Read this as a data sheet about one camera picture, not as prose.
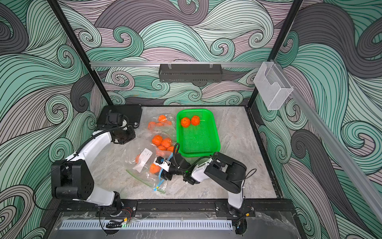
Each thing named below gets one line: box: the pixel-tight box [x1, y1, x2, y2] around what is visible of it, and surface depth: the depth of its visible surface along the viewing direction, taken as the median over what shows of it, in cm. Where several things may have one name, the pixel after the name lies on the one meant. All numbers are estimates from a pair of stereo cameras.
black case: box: [96, 104, 143, 128], surface depth 109 cm
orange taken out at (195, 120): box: [191, 115, 200, 126], surface depth 106 cm
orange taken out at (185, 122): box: [180, 117, 191, 128], surface depth 106 cm
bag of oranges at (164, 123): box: [147, 113, 176, 134], surface depth 106 cm
